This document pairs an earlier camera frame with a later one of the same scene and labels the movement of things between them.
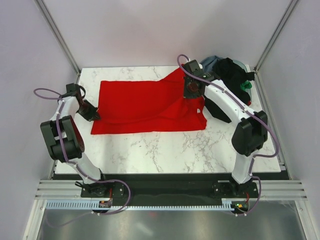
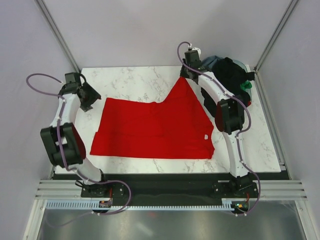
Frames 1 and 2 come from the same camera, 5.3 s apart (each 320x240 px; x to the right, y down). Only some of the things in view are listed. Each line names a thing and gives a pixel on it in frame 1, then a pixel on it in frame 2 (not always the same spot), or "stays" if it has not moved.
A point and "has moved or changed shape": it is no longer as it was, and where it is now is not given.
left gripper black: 89,117 -> 94,96
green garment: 245,85 stays
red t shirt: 135,106 has moved or changed shape
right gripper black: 186,94 -> 182,73
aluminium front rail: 68,189 stays
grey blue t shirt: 207,63 stays
